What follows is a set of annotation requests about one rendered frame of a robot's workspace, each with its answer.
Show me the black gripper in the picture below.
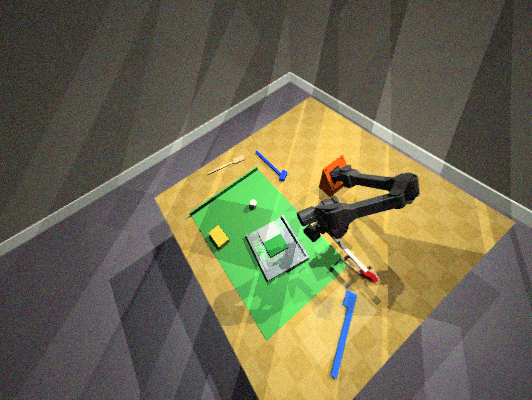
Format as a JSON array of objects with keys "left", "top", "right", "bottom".
[{"left": 303, "top": 221, "right": 326, "bottom": 242}]

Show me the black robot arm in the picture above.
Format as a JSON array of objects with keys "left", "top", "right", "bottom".
[{"left": 296, "top": 165, "right": 419, "bottom": 239}]

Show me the yellow rectangular block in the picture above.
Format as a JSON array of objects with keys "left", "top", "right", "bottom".
[{"left": 209, "top": 226, "right": 230, "bottom": 248}]

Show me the green flat mat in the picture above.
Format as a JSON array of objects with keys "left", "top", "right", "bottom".
[{"left": 192, "top": 170, "right": 348, "bottom": 340}]

